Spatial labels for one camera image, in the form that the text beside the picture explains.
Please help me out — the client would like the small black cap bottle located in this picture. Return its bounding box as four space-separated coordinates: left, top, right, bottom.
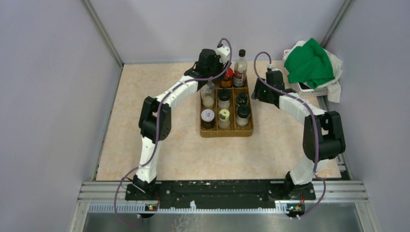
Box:
235 92 249 107

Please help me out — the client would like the red lid sauce jar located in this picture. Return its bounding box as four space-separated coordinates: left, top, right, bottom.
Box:
220 68 234 88

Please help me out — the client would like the clear jar silver lid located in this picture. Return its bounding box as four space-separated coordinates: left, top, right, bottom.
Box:
200 81 215 109

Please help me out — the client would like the black cap shaker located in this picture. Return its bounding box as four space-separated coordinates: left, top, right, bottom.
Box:
218 88 231 110
236 105 251 127

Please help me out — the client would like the tall glass sauce bottle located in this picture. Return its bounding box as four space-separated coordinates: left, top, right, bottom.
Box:
233 49 248 87

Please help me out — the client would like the black cap shaker front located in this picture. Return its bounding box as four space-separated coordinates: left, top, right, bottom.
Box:
218 88 231 110

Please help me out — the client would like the white plastic basket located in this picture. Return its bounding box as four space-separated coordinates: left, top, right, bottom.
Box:
290 83 328 97

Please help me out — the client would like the woven bamboo divided tray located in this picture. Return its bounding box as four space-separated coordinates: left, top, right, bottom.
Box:
198 79 254 138

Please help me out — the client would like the yellow lid small bottle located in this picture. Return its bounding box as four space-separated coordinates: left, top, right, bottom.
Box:
218 109 230 130

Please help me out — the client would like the white lid dark jar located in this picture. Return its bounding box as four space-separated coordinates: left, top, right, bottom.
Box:
201 109 215 130

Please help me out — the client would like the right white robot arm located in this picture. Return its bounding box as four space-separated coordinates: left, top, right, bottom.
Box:
251 68 346 199

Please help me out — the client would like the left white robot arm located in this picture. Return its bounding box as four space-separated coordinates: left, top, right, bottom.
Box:
132 45 232 200

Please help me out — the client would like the green cloth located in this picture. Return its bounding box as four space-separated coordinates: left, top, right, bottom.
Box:
284 38 335 88

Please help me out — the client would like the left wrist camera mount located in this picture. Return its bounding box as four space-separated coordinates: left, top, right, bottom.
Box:
215 45 231 65

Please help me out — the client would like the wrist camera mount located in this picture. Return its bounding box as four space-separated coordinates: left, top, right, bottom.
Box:
267 63 282 72
215 45 231 65

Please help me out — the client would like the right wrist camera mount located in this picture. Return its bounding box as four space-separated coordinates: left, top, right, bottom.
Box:
267 63 282 72

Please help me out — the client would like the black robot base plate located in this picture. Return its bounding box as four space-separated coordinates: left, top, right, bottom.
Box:
125 179 316 210

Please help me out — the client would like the aluminium frame rail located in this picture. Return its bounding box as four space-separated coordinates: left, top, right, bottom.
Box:
71 94 379 232

